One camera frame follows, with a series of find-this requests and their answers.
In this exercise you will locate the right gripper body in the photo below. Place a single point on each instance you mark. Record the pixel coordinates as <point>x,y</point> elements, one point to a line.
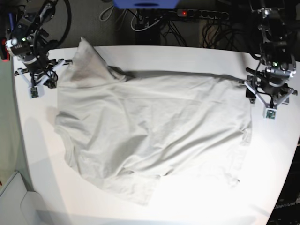
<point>41,75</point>

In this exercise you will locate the white t-shirt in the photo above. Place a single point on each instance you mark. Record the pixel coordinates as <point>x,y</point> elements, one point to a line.
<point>123,133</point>

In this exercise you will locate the blue box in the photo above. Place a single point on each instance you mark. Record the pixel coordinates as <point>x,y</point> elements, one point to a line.
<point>146,4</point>

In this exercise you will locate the white plastic bin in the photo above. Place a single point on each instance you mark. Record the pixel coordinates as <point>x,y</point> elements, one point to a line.
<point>18,206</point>

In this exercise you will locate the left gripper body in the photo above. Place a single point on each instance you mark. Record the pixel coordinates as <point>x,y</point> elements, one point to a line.
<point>270,91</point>

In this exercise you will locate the red and blue tools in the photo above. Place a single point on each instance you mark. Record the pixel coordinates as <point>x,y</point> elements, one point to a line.
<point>7,25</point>

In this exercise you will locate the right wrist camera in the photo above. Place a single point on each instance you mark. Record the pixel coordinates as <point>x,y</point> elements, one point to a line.
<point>36,92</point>

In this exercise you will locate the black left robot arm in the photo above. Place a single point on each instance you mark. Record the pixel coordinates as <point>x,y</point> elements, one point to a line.
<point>275,53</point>

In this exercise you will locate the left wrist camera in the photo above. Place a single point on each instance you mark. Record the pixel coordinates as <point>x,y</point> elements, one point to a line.
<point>270,113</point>

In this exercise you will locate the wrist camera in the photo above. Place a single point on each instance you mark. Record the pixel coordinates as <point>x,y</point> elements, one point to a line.
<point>36,92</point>
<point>270,113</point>

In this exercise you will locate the white power strip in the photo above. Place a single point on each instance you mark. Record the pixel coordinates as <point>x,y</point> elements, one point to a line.
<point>202,14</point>

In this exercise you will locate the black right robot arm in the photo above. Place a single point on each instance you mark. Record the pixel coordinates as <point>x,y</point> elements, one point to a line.
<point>27,43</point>

